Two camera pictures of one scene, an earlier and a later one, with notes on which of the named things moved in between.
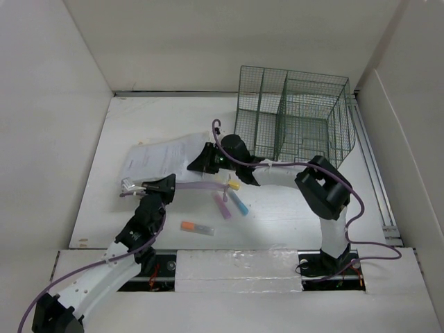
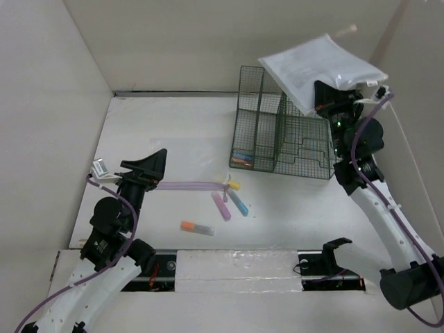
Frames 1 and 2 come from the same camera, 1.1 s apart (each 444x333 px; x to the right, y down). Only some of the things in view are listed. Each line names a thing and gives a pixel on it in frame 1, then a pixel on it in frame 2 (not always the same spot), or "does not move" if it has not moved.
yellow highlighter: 234,184 does not move
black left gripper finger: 165,186 → 152,166
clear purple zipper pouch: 204,195 → 194,168
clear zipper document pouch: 157,159 → 296,68
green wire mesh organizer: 286,116 does not move
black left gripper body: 164,199 → 134,186
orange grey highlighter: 196,227 does not move
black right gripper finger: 203,163 → 325,94
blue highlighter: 238,202 does not move
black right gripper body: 220,160 → 341,113
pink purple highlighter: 221,205 does not move
